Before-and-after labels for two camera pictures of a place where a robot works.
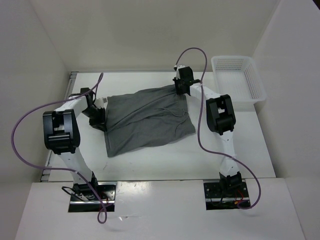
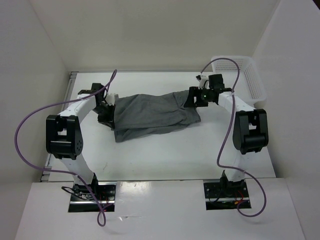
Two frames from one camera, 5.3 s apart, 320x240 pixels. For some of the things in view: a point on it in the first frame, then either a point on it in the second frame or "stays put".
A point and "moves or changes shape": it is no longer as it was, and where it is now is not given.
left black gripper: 100,123 → 108,120
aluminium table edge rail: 68,89 stays put
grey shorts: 135,121 moves or changes shape
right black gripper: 179,91 → 194,91
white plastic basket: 238,77 stays put
